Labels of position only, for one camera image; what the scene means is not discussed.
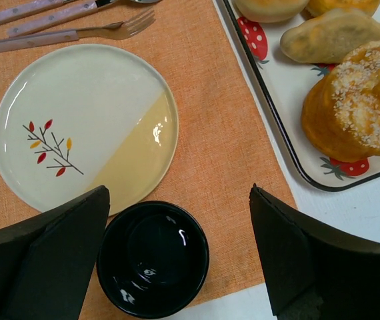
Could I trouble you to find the fork pink handle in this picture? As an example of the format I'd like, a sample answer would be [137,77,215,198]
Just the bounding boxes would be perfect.
[0,8,155,53]

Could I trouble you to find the table knife pink handle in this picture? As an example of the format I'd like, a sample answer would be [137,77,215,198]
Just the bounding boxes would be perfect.
[0,0,70,25]

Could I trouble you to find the golden bagel far ring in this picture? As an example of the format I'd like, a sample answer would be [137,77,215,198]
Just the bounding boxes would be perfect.
[305,0,380,18]

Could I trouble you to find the black cup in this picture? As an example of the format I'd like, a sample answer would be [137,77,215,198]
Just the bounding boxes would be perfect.
[97,201,209,319]

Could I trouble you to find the spoon pink handle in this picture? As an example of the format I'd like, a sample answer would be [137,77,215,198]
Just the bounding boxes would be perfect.
[6,0,163,38]

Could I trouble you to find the strawberry pattern rectangular tray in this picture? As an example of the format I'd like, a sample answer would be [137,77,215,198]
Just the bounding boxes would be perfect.
[216,1,380,192]

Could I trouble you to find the elongated bread roll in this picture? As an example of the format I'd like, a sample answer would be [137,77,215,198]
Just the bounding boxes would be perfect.
[279,8,380,64]

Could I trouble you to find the round white yellow plate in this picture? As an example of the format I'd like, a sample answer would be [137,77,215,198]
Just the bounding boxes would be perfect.
[0,44,179,214]

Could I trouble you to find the sugar topped round bread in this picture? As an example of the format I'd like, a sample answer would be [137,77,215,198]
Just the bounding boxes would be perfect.
[301,41,380,163]

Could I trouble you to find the golden bagel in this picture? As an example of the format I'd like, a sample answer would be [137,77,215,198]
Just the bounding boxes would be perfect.
[234,0,309,23]

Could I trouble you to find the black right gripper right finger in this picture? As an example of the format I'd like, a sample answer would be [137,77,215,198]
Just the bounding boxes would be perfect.
[249,186,380,319]

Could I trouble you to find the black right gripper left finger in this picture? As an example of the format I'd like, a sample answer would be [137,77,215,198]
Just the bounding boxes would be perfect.
[0,186,110,320]

